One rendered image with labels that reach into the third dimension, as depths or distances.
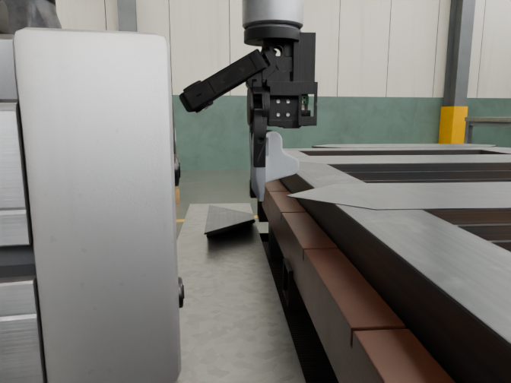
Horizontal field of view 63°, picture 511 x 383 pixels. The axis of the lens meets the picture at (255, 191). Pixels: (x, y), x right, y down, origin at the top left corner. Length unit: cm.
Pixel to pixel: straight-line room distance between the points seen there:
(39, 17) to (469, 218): 59
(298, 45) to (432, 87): 860
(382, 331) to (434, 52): 891
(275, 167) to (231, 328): 24
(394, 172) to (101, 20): 697
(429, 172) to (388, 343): 73
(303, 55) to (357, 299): 30
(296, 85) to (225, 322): 34
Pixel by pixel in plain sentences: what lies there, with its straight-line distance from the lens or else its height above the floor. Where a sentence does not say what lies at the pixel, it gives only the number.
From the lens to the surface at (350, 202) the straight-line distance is 52.
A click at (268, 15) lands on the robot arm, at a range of 52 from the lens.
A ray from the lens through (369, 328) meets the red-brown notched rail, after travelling 33.
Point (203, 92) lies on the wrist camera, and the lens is 52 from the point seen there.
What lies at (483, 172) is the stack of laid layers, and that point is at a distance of 106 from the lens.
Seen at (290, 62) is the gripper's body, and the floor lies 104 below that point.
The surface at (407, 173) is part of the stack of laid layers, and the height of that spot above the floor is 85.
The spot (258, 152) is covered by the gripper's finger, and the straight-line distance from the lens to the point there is 51.
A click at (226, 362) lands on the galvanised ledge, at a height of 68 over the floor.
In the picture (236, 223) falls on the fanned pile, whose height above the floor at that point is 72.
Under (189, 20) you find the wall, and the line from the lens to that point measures 765.
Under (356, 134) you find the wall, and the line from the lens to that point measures 831.
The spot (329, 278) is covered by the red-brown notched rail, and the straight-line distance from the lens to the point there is 40.
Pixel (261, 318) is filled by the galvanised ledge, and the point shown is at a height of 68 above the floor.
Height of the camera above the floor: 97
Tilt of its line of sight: 10 degrees down
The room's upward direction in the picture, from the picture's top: straight up
